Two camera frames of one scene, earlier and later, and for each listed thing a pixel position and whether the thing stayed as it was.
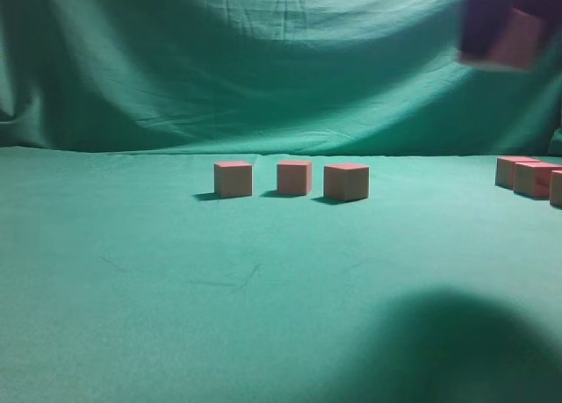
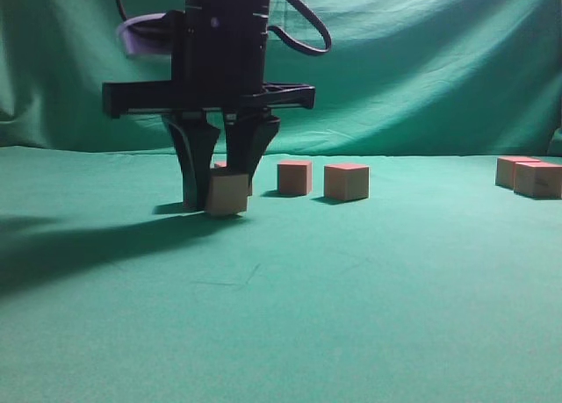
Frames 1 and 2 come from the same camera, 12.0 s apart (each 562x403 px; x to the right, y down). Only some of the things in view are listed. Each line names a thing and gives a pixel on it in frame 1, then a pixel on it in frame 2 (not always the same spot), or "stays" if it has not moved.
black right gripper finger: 487,6 to 196,137
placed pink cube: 345,182 stays
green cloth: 125,279 stays
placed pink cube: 294,177 stays
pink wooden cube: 520,46 to 190,205
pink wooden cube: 504,169 stays
